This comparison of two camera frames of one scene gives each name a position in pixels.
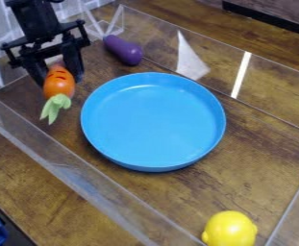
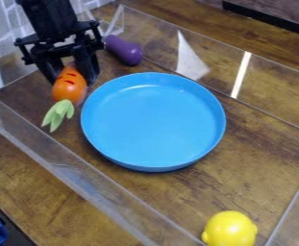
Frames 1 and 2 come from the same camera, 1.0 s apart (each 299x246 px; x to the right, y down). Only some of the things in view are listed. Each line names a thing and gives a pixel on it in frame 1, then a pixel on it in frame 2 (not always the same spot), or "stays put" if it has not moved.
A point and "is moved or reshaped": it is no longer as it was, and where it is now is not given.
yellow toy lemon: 229,228 stays put
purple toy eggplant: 126,52 stays put
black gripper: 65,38 to 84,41
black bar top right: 265,17 stays put
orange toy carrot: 60,85 is moved or reshaped
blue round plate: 153,122 stays put
